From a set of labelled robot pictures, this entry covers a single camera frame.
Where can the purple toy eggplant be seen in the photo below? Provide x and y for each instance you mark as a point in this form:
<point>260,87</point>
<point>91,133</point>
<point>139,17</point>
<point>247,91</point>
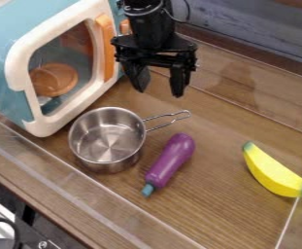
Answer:
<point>176,154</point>

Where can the blue toy microwave oven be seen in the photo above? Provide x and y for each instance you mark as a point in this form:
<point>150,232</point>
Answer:
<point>56,31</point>

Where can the yellow toy banana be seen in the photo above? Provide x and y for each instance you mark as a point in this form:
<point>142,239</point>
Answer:
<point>279,179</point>

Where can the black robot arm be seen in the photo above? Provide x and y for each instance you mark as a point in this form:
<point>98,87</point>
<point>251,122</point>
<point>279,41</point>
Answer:
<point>147,5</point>

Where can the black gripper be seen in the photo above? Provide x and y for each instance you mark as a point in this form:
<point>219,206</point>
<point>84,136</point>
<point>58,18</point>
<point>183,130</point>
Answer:
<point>154,45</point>

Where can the silver pot with wire handle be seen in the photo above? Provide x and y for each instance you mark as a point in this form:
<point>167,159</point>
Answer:
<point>107,137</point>

